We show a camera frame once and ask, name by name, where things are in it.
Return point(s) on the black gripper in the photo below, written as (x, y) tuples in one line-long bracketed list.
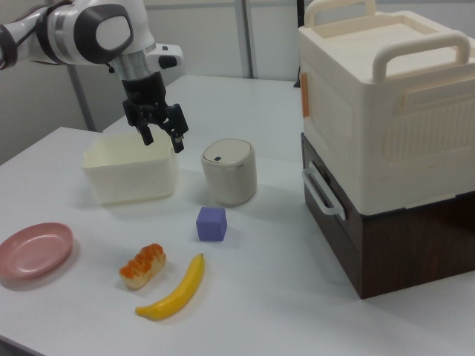
[(144, 96)]

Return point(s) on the purple cube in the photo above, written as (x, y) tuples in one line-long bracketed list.
[(211, 226)]

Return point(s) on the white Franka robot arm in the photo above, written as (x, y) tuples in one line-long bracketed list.
[(85, 33)]

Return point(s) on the white square plastic bin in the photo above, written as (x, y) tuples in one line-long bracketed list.
[(126, 181)]

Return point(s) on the round beige lidded trash can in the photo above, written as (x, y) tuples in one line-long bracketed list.
[(230, 181)]

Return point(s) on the bread slice with orange topping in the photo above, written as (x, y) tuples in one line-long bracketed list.
[(143, 272)]

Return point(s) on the orange box latch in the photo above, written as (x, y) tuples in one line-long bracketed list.
[(305, 96)]

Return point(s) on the yellow banana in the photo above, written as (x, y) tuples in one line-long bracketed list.
[(178, 293)]

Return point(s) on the pink plate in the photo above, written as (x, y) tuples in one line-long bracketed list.
[(33, 252)]

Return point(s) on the dark brown drawer cabinet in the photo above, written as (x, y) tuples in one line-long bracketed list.
[(408, 252)]

